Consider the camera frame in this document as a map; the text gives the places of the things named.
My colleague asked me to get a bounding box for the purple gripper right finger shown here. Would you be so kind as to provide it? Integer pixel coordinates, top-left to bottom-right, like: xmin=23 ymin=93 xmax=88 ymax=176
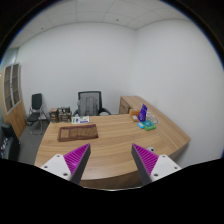
xmin=131 ymin=144 xmax=181 ymax=186

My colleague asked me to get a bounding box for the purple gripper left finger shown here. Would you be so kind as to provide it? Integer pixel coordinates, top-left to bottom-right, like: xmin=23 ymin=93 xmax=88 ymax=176
xmin=41 ymin=144 xmax=91 ymax=184

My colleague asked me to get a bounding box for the wooden office desk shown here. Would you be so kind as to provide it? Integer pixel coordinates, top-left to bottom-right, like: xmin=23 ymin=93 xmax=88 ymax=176
xmin=35 ymin=97 xmax=190 ymax=189

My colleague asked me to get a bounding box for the green box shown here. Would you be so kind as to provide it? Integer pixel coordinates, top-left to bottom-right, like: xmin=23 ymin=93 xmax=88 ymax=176
xmin=144 ymin=123 xmax=156 ymax=131

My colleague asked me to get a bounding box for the blue box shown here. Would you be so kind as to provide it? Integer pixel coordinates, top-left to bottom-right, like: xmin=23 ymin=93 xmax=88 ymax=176
xmin=137 ymin=122 xmax=145 ymax=129

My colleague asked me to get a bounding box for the white green desk sign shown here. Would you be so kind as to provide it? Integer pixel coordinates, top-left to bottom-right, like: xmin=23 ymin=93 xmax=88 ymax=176
xmin=72 ymin=116 xmax=89 ymax=124

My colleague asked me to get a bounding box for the dark box stack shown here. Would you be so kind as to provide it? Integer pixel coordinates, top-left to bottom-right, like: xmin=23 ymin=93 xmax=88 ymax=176
xmin=58 ymin=107 xmax=71 ymax=122

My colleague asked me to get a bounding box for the brown cardboard box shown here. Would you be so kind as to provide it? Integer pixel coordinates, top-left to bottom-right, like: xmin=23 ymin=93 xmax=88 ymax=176
xmin=49 ymin=108 xmax=59 ymax=122

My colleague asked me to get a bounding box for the orange small box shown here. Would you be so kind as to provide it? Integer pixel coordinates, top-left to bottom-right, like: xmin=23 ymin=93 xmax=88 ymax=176
xmin=129 ymin=109 xmax=140 ymax=117

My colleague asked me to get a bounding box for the black visitor chair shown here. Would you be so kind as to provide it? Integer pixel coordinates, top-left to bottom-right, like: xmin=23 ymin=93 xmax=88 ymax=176
xmin=26 ymin=93 xmax=45 ymax=135

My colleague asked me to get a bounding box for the grey mesh office chair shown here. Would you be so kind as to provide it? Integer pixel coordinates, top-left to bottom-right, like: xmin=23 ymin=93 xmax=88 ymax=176
xmin=73 ymin=91 xmax=111 ymax=116

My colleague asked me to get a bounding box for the wooden side cabinet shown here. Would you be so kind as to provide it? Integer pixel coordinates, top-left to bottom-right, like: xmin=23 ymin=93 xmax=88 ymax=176
xmin=119 ymin=96 xmax=143 ymax=114

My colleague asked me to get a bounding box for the wooden bookcase with glass doors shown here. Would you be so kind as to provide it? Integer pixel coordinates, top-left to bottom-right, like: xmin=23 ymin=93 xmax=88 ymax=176
xmin=0 ymin=63 xmax=26 ymax=137

